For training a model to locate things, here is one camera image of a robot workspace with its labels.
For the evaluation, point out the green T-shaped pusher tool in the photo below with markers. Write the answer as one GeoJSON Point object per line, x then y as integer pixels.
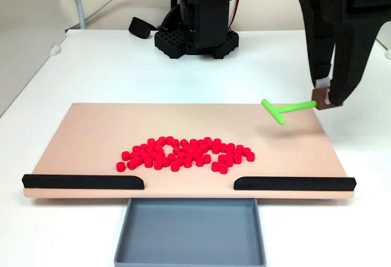
{"type": "Point", "coordinates": [293, 107]}

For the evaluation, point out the red cylindrical granule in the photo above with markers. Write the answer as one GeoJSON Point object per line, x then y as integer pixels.
{"type": "Point", "coordinates": [229, 160]}
{"type": "Point", "coordinates": [222, 158]}
{"type": "Point", "coordinates": [125, 155]}
{"type": "Point", "coordinates": [169, 140]}
{"type": "Point", "coordinates": [250, 156]}
{"type": "Point", "coordinates": [247, 151]}
{"type": "Point", "coordinates": [231, 146]}
{"type": "Point", "coordinates": [237, 158]}
{"type": "Point", "coordinates": [175, 166]}
{"type": "Point", "coordinates": [158, 164]}
{"type": "Point", "coordinates": [162, 140]}
{"type": "Point", "coordinates": [175, 142]}
{"type": "Point", "coordinates": [206, 158]}
{"type": "Point", "coordinates": [187, 162]}
{"type": "Point", "coordinates": [120, 166]}
{"type": "Point", "coordinates": [199, 160]}
{"type": "Point", "coordinates": [132, 164]}
{"type": "Point", "coordinates": [239, 148]}
{"type": "Point", "coordinates": [136, 148]}
{"type": "Point", "coordinates": [143, 147]}
{"type": "Point", "coordinates": [217, 141]}
{"type": "Point", "coordinates": [148, 161]}
{"type": "Point", "coordinates": [215, 166]}
{"type": "Point", "coordinates": [223, 168]}
{"type": "Point", "coordinates": [151, 141]}

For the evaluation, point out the white plastic clip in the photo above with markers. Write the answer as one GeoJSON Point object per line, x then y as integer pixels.
{"type": "Point", "coordinates": [55, 50]}
{"type": "Point", "coordinates": [388, 53]}

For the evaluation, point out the grey shallow tray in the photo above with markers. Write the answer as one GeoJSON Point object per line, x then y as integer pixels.
{"type": "Point", "coordinates": [189, 233]}

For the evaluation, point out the beige flat board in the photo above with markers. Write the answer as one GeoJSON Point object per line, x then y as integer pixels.
{"type": "Point", "coordinates": [91, 132]}

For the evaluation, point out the black rail strip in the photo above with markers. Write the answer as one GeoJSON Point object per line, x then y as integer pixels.
{"type": "Point", "coordinates": [82, 182]}
{"type": "Point", "coordinates": [293, 184]}

